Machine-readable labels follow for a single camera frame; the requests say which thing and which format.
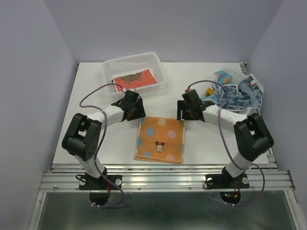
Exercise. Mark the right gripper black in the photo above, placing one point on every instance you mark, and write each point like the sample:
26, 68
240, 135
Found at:
182, 105

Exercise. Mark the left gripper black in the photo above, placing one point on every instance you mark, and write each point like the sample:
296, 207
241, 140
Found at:
140, 113

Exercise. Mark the red bear towel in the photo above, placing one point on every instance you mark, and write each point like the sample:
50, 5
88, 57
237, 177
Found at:
135, 80

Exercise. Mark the orange polka dot towel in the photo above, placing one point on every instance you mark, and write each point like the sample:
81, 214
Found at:
160, 140

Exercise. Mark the blue white patterned towel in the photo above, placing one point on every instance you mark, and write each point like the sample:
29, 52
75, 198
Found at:
237, 95

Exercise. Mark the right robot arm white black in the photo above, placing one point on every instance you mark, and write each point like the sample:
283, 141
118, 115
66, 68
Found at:
252, 138

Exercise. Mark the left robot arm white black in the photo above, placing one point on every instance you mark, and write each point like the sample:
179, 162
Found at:
85, 133

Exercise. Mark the yellow patterned towel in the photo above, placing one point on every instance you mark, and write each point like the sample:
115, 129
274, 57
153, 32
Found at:
210, 91

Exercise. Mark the white perforated basket left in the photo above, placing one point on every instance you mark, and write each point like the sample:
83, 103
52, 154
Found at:
132, 64

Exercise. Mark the white perforated basket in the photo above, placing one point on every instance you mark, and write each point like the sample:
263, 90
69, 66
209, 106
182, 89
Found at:
232, 74
132, 64

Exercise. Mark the light blue orange towel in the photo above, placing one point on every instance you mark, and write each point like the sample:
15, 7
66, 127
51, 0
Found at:
223, 77

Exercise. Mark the white perforated basket right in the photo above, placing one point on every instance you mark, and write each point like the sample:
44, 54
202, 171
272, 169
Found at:
232, 74

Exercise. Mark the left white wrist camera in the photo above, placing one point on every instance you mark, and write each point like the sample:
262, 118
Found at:
132, 89

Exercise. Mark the aluminium rail frame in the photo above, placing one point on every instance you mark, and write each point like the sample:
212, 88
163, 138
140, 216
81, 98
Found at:
160, 178

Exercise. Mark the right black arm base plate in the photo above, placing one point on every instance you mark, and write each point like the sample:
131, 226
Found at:
223, 182

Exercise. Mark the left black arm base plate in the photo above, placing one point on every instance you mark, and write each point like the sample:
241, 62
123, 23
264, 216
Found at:
87, 182

